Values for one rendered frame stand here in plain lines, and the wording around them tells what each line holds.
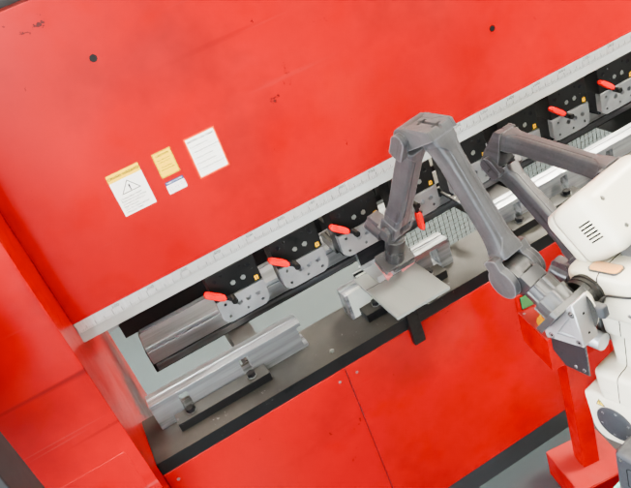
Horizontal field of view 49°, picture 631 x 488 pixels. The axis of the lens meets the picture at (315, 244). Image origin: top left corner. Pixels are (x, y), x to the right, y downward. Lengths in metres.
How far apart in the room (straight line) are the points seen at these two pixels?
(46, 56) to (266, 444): 1.22
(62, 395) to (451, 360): 1.21
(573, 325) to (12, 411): 1.25
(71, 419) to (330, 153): 0.95
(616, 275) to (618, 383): 0.35
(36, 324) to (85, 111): 0.50
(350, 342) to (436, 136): 0.84
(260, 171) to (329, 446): 0.90
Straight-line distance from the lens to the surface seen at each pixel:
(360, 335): 2.11
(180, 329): 2.29
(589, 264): 1.60
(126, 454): 1.88
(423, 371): 2.27
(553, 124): 2.35
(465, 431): 2.54
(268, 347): 2.10
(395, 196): 1.73
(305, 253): 1.99
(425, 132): 1.47
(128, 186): 1.77
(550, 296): 1.53
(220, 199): 1.84
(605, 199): 1.54
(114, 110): 1.72
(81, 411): 1.78
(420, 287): 2.01
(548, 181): 2.43
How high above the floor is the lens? 2.18
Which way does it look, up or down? 30 degrees down
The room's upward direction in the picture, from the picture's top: 21 degrees counter-clockwise
